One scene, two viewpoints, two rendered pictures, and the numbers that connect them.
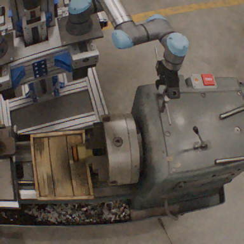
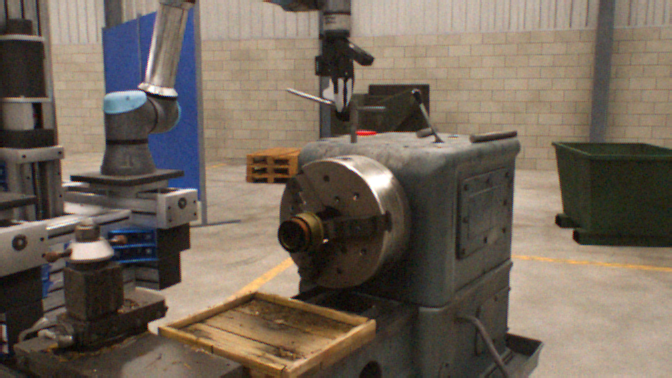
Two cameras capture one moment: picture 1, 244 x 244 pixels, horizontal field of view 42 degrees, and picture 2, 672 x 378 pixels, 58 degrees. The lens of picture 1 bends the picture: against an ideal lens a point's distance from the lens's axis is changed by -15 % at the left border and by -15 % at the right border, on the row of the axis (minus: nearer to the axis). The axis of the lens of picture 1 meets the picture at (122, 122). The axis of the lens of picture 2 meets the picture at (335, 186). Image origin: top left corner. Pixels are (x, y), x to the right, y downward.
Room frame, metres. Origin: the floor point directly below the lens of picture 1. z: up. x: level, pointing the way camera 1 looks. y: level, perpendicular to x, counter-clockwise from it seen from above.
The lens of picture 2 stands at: (-0.65, 0.86, 1.40)
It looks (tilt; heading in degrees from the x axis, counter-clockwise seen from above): 9 degrees down; 324
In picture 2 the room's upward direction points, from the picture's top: straight up
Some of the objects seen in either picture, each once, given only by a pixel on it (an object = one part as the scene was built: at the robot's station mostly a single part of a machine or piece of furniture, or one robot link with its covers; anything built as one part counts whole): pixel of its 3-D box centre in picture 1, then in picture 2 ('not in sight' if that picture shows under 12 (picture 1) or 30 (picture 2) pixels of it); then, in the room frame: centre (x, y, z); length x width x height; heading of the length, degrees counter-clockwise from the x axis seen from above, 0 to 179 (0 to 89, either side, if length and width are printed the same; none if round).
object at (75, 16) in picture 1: (81, 7); (126, 114); (1.12, 0.32, 1.33); 0.13 x 0.12 x 0.14; 126
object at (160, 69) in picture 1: (168, 69); (335, 55); (0.72, -0.13, 1.49); 0.09 x 0.08 x 0.12; 19
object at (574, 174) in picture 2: not in sight; (616, 192); (2.44, -4.70, 0.43); 1.34 x 0.94 x 0.85; 138
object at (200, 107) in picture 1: (198, 137); (412, 203); (0.67, -0.37, 1.06); 0.59 x 0.48 x 0.39; 109
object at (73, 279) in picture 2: not in sight; (95, 285); (0.39, 0.61, 1.07); 0.07 x 0.07 x 0.10; 19
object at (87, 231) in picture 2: not in sight; (87, 229); (0.40, 0.62, 1.17); 0.04 x 0.04 x 0.03
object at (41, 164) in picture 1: (60, 166); (268, 331); (0.43, 0.26, 0.89); 0.36 x 0.30 x 0.04; 19
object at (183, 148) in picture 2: not in sight; (144, 107); (7.18, -1.73, 1.18); 4.12 x 0.80 x 2.35; 177
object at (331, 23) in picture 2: (171, 60); (336, 24); (0.71, -0.13, 1.57); 0.08 x 0.08 x 0.05
